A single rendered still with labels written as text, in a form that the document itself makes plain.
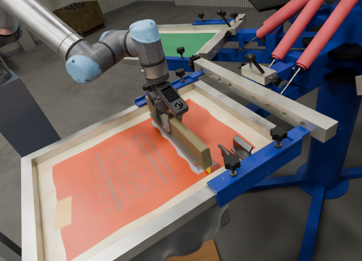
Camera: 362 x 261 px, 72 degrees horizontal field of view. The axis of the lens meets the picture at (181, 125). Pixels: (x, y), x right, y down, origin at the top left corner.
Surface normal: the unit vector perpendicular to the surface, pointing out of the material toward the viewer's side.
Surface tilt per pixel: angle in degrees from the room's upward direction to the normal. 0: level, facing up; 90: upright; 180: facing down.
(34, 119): 90
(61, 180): 0
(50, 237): 0
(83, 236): 0
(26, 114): 90
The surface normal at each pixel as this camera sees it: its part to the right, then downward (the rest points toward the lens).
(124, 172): -0.20, -0.77
